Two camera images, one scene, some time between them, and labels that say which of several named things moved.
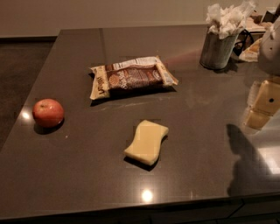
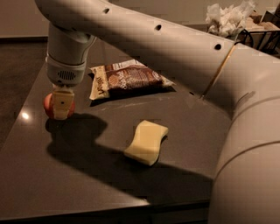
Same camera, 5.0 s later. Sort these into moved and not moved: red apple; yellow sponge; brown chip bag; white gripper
Moved: white gripper; red apple
Not moved: yellow sponge; brown chip bag
